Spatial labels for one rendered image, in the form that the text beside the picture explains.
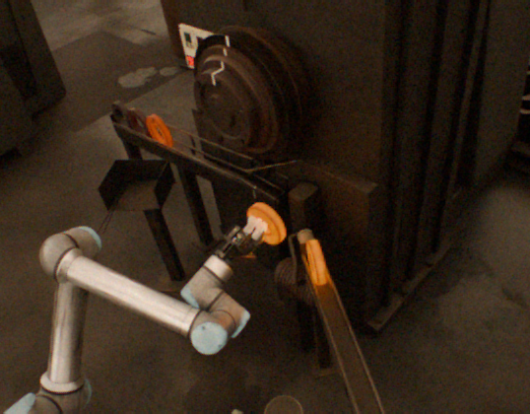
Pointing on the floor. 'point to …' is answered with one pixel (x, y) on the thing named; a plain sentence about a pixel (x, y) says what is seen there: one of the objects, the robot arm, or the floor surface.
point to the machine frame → (365, 135)
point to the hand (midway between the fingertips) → (265, 220)
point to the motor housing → (297, 305)
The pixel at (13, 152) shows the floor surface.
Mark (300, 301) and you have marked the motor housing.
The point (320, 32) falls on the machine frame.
